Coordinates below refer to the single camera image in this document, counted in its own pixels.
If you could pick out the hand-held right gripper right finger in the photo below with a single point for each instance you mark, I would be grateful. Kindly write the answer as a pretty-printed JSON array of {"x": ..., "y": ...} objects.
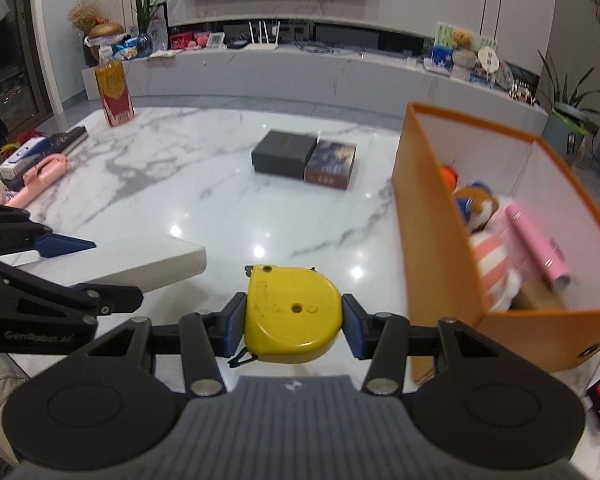
[{"x": 355, "y": 327}]

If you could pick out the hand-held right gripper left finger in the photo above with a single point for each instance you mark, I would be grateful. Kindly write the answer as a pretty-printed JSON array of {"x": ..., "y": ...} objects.
[{"x": 232, "y": 322}]

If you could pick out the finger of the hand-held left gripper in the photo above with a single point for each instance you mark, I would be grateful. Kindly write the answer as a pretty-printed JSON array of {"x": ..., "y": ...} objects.
[
  {"x": 115, "y": 299},
  {"x": 65, "y": 246}
]

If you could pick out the yellow tape measure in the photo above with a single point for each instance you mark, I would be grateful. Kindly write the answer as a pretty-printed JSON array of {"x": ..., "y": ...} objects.
[{"x": 290, "y": 310}]

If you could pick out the orange storage box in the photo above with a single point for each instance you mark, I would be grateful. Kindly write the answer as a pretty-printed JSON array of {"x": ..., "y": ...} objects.
[{"x": 430, "y": 260}]

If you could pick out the pink plush toy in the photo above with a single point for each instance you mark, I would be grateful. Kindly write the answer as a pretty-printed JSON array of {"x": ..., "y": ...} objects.
[{"x": 492, "y": 265}]

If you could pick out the brown bear plush blue hat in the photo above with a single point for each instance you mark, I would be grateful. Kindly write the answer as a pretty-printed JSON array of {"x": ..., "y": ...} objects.
[{"x": 477, "y": 207}]

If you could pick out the orange crochet toy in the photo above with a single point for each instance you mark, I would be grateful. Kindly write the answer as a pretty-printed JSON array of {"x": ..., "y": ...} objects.
[{"x": 448, "y": 177}]

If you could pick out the pink wallet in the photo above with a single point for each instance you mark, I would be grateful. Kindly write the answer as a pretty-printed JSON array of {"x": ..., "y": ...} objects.
[{"x": 535, "y": 242}]

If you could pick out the beige cloth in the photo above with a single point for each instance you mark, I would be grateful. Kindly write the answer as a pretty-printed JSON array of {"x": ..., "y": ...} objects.
[{"x": 0, "y": 400}]

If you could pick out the pink handheld device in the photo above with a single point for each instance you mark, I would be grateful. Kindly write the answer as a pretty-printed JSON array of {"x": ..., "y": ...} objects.
[{"x": 40, "y": 175}]

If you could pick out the white blue box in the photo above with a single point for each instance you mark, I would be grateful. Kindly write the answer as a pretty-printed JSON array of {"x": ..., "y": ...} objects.
[{"x": 22, "y": 157}]

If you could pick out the black notebook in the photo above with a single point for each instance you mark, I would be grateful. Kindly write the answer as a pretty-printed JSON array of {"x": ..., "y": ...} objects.
[{"x": 67, "y": 140}]

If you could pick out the red packet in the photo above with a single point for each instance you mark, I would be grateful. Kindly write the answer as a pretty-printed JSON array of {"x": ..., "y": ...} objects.
[{"x": 114, "y": 90}]

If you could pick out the dark printed box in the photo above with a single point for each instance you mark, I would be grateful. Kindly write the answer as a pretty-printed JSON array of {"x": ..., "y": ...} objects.
[{"x": 330, "y": 162}]

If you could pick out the blue white snack bag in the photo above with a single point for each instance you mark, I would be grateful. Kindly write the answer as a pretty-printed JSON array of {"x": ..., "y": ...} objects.
[{"x": 127, "y": 49}]

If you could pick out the glass door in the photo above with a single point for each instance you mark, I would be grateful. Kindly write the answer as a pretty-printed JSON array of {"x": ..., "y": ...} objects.
[{"x": 10, "y": 35}]

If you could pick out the dried plant in dark vase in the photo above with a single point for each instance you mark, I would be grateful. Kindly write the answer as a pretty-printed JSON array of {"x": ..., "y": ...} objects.
[{"x": 92, "y": 25}]

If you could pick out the green plant in glass vase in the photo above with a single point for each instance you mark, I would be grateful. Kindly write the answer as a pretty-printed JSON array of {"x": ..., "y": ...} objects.
[{"x": 147, "y": 25}]

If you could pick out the small red box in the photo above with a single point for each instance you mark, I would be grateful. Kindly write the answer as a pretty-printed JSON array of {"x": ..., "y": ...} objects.
[{"x": 182, "y": 41}]

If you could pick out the white TV cabinet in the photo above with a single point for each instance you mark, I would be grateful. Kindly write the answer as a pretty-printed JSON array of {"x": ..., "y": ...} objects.
[{"x": 280, "y": 75}]

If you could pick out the white router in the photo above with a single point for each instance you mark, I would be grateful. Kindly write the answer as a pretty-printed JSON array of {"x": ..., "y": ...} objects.
[{"x": 261, "y": 45}]

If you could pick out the colorful gift box set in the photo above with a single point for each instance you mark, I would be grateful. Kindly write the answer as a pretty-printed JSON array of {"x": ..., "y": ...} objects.
[{"x": 445, "y": 57}]

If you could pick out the small figurines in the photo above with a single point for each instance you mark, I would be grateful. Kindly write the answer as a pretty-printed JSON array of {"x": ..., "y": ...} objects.
[{"x": 524, "y": 94}]

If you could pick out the black set-top box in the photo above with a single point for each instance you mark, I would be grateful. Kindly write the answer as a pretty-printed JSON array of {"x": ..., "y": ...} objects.
[{"x": 347, "y": 35}]

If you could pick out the potted plant grey pot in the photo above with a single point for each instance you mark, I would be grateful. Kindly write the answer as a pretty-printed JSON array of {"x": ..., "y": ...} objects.
[{"x": 567, "y": 125}]

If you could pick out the white round sign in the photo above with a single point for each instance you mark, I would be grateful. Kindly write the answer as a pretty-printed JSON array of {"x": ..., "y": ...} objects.
[{"x": 489, "y": 58}]

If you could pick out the small teddy bear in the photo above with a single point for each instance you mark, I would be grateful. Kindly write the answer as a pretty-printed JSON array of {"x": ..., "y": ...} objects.
[{"x": 463, "y": 40}]

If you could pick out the small white frame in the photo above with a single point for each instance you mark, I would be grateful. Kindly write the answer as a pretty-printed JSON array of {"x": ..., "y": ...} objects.
[{"x": 217, "y": 41}]

